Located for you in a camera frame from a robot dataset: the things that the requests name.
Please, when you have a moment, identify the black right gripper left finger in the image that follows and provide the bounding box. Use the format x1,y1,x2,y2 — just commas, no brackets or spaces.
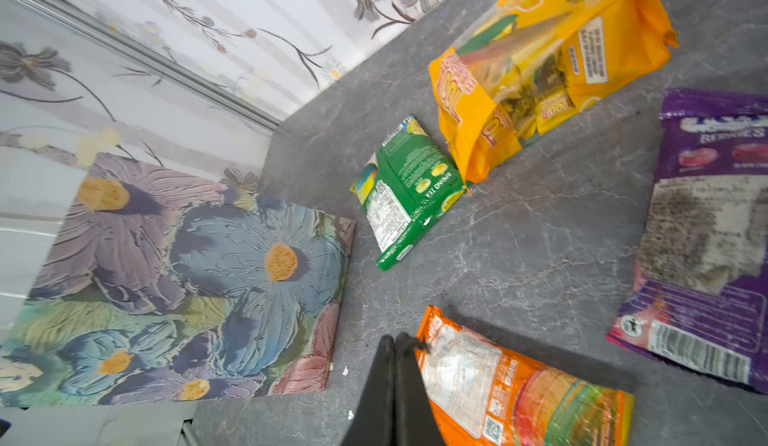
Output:
341,335,395,446

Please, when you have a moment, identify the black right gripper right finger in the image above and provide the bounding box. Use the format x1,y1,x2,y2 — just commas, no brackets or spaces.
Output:
394,333,446,446

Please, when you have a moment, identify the yellow candy bag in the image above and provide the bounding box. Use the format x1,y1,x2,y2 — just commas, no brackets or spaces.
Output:
429,0,678,184

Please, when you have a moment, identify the purple snack packet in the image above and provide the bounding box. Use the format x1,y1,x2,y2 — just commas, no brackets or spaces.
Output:
607,89,767,393

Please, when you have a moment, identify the orange fruit snack packet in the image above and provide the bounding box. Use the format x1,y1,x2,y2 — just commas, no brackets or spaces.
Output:
417,305,635,445

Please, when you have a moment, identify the floral white paper bag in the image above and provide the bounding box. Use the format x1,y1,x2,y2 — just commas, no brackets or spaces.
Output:
1,154,356,408

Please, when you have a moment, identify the green snack packet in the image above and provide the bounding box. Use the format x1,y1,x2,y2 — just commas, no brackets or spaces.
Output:
350,115,466,271

